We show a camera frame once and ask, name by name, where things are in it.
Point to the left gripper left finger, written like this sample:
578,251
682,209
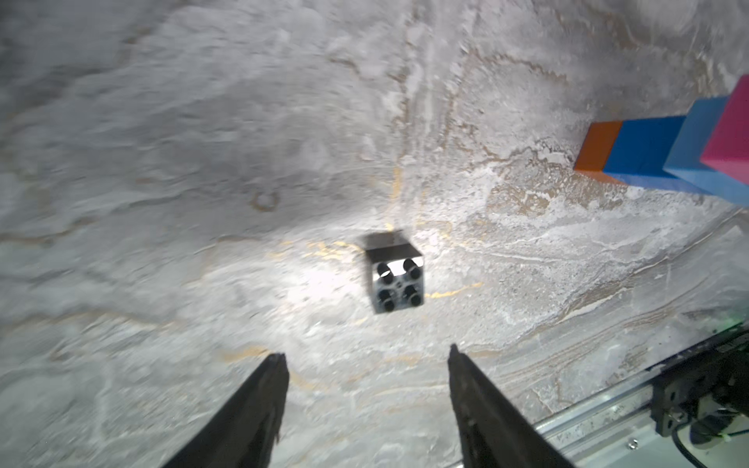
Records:
245,429

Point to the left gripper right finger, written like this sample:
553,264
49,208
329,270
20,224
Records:
492,432

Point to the orange lego brick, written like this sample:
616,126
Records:
596,149

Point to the pink lego brick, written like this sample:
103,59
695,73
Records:
727,149

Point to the black lego brick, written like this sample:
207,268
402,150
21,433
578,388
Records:
395,271

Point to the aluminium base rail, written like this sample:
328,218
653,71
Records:
613,428

